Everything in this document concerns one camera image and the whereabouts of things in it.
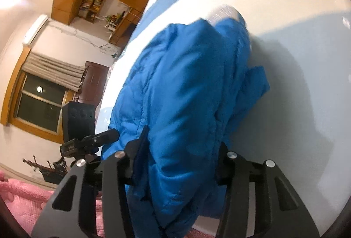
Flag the white air conditioner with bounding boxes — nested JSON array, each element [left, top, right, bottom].
[[23, 14, 50, 47]]

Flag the loose wall cables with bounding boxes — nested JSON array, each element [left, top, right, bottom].
[[49, 21, 119, 55]]

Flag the blue padded jacket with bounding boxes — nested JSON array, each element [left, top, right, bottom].
[[101, 12, 270, 238]]

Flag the person's left forearm pink sleeve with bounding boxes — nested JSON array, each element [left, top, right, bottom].
[[0, 169, 59, 231]]

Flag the wooden framed window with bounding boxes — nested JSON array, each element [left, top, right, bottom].
[[1, 47, 75, 144]]

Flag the wooden desk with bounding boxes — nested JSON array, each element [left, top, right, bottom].
[[108, 7, 143, 47]]

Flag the cluttered bookshelf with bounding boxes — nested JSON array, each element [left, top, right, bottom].
[[77, 0, 107, 24]]

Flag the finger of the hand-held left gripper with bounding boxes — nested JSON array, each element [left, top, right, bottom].
[[60, 128, 120, 158]]

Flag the beige pleated curtain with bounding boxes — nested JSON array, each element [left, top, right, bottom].
[[21, 51, 86, 91]]

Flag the dark model ship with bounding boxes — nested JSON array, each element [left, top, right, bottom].
[[22, 155, 69, 183]]

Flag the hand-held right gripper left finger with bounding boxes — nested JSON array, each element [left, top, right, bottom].
[[31, 126, 150, 238]]

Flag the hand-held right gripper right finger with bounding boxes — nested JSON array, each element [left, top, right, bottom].
[[215, 142, 320, 238]]

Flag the dark wooden cabinet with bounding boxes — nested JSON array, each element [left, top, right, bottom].
[[73, 60, 111, 107]]

